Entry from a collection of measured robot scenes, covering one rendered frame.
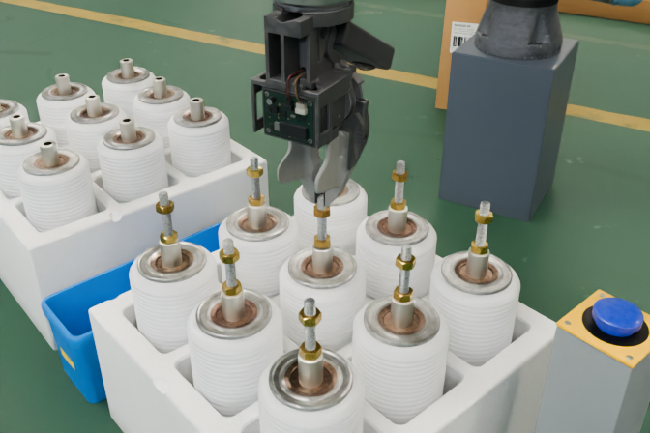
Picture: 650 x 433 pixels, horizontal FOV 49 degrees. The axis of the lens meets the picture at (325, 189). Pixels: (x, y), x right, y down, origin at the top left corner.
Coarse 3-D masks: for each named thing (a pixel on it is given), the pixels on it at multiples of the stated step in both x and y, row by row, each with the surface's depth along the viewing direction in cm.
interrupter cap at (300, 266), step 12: (300, 252) 80; (336, 252) 80; (288, 264) 78; (300, 264) 78; (336, 264) 78; (348, 264) 78; (300, 276) 76; (312, 276) 76; (324, 276) 77; (336, 276) 76; (348, 276) 76; (312, 288) 75; (324, 288) 75
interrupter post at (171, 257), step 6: (162, 246) 77; (168, 246) 76; (174, 246) 77; (180, 246) 78; (162, 252) 77; (168, 252) 77; (174, 252) 77; (180, 252) 78; (162, 258) 78; (168, 258) 77; (174, 258) 77; (180, 258) 78; (162, 264) 78; (168, 264) 78; (174, 264) 78; (180, 264) 78
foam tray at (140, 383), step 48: (96, 336) 84; (528, 336) 79; (144, 384) 76; (192, 384) 78; (480, 384) 73; (528, 384) 79; (144, 432) 82; (192, 432) 69; (240, 432) 67; (384, 432) 67; (432, 432) 67; (480, 432) 75; (528, 432) 85
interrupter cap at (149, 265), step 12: (144, 252) 80; (156, 252) 80; (192, 252) 80; (204, 252) 80; (144, 264) 78; (156, 264) 78; (192, 264) 78; (204, 264) 78; (144, 276) 76; (156, 276) 76; (168, 276) 76; (180, 276) 76
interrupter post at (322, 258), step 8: (312, 248) 76; (320, 248) 76; (328, 248) 76; (312, 256) 77; (320, 256) 76; (328, 256) 76; (312, 264) 77; (320, 264) 76; (328, 264) 77; (320, 272) 77; (328, 272) 77
